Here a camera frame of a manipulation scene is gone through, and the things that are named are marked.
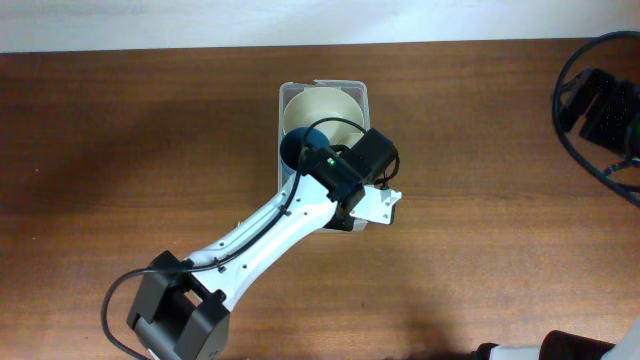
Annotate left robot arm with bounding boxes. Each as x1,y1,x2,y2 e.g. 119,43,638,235
127,129,401,359

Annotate blue cup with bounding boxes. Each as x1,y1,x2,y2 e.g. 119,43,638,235
279,127,330,175

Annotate beige cup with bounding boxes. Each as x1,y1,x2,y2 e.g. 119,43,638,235
331,132,363,151

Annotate clear plastic container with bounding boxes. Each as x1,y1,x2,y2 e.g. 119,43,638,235
277,79,371,235

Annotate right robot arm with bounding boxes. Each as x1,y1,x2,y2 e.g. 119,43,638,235
559,68,639,158

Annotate cream bowl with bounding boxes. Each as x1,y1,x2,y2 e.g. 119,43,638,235
281,87,365,135

